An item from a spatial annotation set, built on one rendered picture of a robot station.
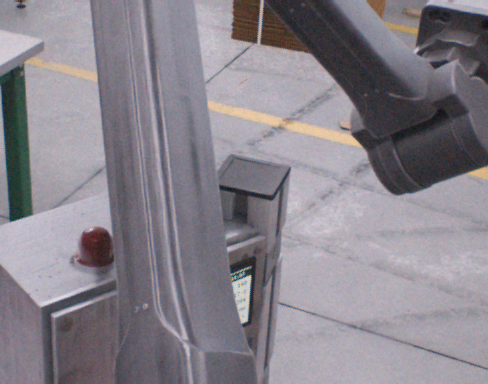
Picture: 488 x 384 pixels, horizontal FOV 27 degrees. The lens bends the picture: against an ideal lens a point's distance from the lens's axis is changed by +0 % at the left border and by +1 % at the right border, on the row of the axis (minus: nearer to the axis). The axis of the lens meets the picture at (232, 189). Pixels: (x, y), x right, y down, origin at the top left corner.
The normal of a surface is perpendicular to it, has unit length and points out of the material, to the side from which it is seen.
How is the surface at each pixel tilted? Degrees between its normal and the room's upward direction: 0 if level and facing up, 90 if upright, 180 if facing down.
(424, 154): 90
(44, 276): 0
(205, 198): 56
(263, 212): 90
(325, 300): 0
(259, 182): 0
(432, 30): 90
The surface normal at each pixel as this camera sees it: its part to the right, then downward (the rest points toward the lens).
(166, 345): -0.63, -0.17
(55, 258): 0.05, -0.86
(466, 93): 0.77, -0.29
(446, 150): -0.41, 0.44
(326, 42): -0.16, 0.76
